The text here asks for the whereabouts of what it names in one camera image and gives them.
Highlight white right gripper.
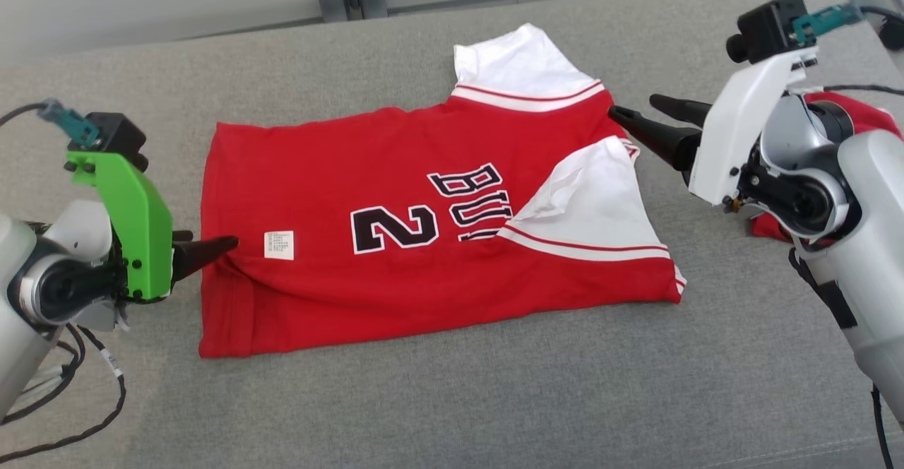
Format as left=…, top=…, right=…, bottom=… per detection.
left=607, top=46, right=820, bottom=207

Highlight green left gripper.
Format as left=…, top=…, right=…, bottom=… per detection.
left=65, top=149, right=240, bottom=302

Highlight red white-sleeved Bulls jersey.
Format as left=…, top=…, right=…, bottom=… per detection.
left=198, top=23, right=687, bottom=359

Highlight red Bulls 23 shorts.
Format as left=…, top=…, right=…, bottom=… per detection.
left=750, top=91, right=904, bottom=247

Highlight white crumpled tape tag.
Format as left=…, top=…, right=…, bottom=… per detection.
left=97, top=345, right=122, bottom=383

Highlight black caster wheel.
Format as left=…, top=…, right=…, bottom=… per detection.
left=878, top=16, right=904, bottom=52

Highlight black right cable teal plug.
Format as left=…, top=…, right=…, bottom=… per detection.
left=787, top=3, right=904, bottom=469

